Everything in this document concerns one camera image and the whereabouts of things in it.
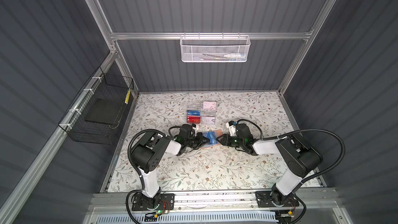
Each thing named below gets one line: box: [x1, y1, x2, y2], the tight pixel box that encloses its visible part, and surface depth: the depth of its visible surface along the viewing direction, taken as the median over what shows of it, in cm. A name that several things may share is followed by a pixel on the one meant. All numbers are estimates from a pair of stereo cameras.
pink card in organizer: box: [203, 101, 217, 110], surface depth 104 cm
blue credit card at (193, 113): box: [187, 110, 201, 116], surface depth 104 cm
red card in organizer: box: [186, 115, 201, 124], surface depth 104 cm
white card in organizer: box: [201, 116, 216, 125], surface depth 103 cm
